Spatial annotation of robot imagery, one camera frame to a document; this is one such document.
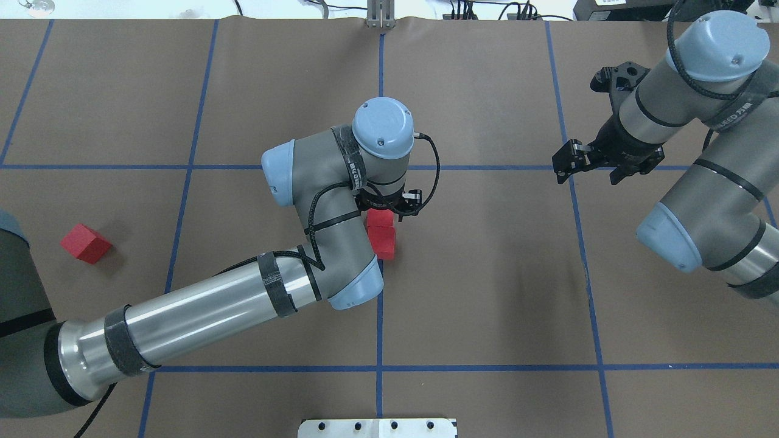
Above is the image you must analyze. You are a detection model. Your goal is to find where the brown paper table mat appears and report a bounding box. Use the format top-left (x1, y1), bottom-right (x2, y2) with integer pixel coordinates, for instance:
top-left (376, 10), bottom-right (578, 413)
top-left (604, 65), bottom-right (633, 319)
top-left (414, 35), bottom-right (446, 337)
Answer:
top-left (2, 16), bottom-right (777, 437)

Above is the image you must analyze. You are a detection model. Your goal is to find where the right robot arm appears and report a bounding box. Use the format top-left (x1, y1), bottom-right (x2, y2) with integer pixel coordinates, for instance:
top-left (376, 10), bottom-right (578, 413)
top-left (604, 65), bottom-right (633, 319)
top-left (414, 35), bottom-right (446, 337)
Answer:
top-left (553, 1), bottom-right (778, 308)

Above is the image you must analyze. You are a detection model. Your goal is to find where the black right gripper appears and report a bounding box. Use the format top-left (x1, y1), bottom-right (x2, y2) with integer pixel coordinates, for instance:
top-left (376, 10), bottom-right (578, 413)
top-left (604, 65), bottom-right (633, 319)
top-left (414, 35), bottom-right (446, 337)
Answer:
top-left (553, 61), bottom-right (665, 185)

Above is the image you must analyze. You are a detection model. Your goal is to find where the aluminium frame post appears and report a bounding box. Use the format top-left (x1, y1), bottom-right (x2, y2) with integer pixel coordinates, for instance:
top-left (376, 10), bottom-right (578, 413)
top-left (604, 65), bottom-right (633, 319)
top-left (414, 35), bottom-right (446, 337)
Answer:
top-left (365, 0), bottom-right (397, 29)

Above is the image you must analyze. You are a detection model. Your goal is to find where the white metal base plate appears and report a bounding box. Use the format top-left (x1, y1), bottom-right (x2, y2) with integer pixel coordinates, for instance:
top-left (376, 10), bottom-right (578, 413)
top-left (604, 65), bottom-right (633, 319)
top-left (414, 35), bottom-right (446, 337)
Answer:
top-left (297, 417), bottom-right (459, 437)

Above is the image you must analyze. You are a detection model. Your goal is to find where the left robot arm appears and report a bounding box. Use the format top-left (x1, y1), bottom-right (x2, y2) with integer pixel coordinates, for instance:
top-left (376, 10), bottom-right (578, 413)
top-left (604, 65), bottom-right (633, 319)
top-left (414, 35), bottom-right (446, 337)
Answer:
top-left (1, 97), bottom-right (424, 419)

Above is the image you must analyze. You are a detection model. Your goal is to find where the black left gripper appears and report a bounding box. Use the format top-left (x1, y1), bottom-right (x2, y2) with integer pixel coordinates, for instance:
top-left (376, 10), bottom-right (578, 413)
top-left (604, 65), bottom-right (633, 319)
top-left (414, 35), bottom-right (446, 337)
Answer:
top-left (356, 182), bottom-right (424, 218)

